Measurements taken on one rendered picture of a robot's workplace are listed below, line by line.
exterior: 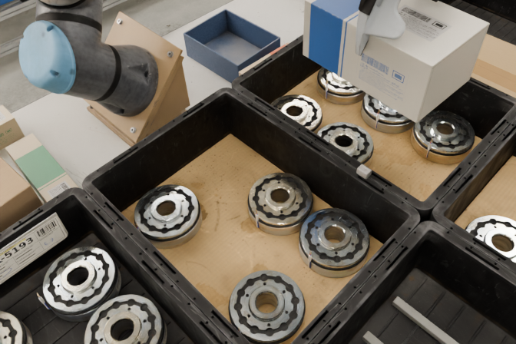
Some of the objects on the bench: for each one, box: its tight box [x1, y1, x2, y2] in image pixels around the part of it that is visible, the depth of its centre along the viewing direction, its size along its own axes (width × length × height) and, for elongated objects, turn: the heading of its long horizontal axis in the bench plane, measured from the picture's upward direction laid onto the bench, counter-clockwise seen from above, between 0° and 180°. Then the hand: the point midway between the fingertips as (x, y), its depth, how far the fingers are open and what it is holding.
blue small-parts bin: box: [184, 8, 280, 84], centre depth 126 cm, size 20×15×7 cm
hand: (389, 29), depth 65 cm, fingers closed on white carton, 13 cm apart
